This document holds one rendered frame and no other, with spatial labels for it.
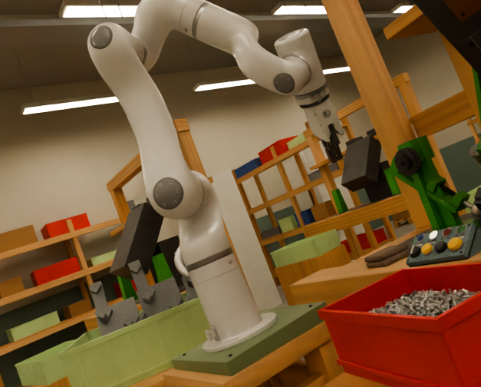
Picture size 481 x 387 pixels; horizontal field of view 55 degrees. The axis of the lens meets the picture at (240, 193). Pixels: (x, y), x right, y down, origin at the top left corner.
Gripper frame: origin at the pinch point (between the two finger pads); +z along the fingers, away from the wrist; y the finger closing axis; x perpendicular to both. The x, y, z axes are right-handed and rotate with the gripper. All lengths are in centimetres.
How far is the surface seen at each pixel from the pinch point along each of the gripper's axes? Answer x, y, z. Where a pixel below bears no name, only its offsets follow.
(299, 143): -130, 523, 216
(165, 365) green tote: 70, 14, 44
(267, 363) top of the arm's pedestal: 39, -32, 19
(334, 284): 14.7, -7.2, 30.9
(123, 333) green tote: 76, 21, 31
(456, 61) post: -53, 20, 2
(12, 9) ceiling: 129, 549, -106
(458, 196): -21.9, -13.4, 20.5
